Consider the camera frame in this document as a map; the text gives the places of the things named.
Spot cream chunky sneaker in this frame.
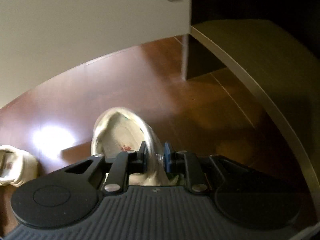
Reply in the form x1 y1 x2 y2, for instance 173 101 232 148
1 145 38 187
91 107 178 186

